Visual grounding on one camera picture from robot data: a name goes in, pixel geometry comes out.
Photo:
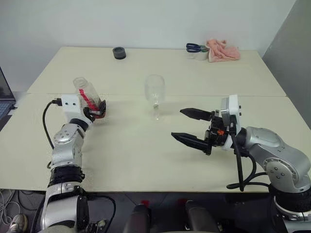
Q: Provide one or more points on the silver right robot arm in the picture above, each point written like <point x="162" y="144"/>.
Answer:
<point x="274" y="150"/>

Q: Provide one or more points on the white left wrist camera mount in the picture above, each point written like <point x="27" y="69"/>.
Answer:
<point x="70" y="109"/>

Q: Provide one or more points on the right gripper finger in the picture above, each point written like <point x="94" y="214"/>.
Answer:
<point x="196" y="114"/>
<point x="192" y="142"/>

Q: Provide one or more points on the clear wine glass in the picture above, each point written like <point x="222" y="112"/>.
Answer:
<point x="155" y="87"/>

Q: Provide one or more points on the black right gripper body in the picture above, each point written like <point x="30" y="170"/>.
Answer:
<point x="217" y="133"/>

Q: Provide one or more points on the pink cloth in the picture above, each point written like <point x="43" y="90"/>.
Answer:
<point x="223" y="52"/>

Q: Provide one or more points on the dark rounded shape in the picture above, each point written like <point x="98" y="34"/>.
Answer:
<point x="199" y="216"/>
<point x="138" y="218"/>

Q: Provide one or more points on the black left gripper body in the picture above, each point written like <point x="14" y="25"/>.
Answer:
<point x="95" y="112"/>

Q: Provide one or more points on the grey sneaker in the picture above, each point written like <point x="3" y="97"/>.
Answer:
<point x="18" y="223"/>

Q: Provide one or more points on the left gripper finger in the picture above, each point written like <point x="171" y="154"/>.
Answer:
<point x="104" y="108"/>
<point x="88" y="115"/>

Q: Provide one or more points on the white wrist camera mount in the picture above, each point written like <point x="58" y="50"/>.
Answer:
<point x="70" y="109"/>
<point x="234" y="104"/>

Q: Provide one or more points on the grey laptop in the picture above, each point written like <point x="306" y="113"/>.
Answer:
<point x="5" y="97"/>

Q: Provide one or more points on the clear tape roll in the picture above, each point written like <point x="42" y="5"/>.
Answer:
<point x="200" y="56"/>

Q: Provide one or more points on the plastic bottle with red cap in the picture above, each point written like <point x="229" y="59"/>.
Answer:
<point x="85" y="89"/>

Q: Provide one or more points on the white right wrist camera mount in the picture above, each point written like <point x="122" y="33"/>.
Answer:
<point x="234" y="104"/>

